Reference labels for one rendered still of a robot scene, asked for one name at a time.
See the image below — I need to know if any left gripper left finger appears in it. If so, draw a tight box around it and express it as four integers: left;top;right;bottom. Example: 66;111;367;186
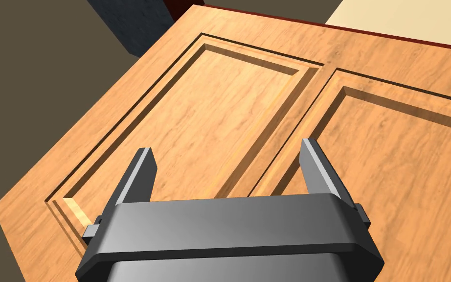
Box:
102;147;158;218

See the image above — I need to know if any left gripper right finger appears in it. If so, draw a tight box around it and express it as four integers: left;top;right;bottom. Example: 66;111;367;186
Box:
299;138;356;209

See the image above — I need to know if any light wooden panelled door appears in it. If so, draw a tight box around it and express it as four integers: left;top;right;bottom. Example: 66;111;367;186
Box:
0;4;451;282

